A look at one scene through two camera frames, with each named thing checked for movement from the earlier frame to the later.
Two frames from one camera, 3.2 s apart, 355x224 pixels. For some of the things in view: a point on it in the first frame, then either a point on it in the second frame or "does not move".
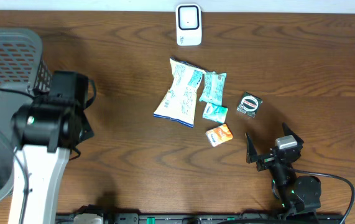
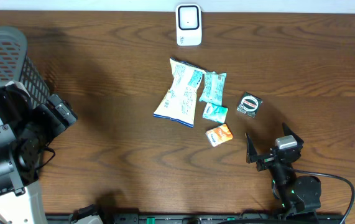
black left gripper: (87, 134) to (45, 116)
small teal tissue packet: (216, 112) does not move
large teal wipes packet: (213, 88) does not move
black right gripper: (251, 153) does not move
